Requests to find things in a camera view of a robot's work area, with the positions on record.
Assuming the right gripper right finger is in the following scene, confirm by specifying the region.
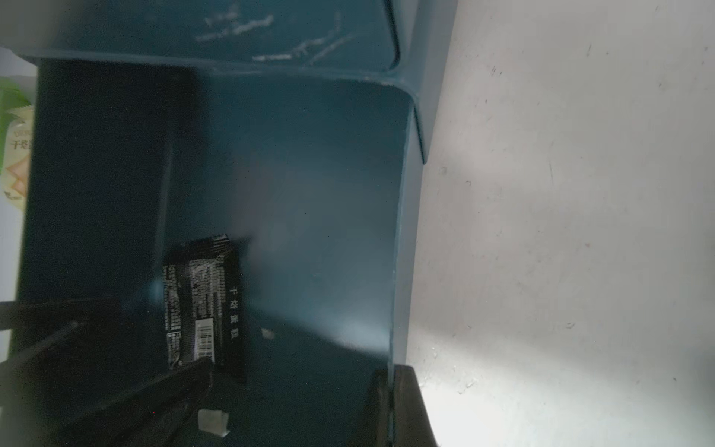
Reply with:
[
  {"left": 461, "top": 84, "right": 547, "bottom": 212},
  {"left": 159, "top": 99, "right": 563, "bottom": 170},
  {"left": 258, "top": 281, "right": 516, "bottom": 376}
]
[{"left": 393, "top": 365, "right": 438, "bottom": 447}]

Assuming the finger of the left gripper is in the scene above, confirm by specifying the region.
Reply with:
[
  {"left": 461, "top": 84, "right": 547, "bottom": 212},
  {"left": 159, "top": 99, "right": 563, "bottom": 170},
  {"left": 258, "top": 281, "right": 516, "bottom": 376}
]
[{"left": 1, "top": 297, "right": 213, "bottom": 446}]

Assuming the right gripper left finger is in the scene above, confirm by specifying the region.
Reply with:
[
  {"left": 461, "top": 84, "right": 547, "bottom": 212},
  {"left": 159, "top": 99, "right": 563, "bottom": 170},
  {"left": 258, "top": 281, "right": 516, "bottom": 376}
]
[{"left": 357, "top": 369, "right": 390, "bottom": 447}]

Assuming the yellow-green cookie packet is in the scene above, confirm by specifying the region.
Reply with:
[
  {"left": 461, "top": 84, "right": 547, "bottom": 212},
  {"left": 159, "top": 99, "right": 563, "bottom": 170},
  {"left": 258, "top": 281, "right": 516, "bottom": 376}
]
[{"left": 1, "top": 105, "right": 35, "bottom": 212}]

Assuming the teal lowest drawer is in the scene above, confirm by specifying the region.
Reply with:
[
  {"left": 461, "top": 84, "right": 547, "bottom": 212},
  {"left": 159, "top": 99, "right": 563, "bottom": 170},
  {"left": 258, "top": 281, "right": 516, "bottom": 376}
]
[{"left": 17, "top": 61, "right": 423, "bottom": 446}]

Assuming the teal drawer cabinet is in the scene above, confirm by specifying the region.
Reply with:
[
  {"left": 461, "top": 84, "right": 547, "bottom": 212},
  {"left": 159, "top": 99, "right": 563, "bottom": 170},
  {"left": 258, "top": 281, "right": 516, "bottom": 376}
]
[{"left": 1, "top": 1, "right": 457, "bottom": 154}]

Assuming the black cookie packet back-side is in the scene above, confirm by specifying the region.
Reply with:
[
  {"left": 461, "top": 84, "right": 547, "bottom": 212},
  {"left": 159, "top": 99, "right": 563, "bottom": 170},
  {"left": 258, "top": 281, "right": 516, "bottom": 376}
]
[{"left": 162, "top": 235, "right": 247, "bottom": 384}]

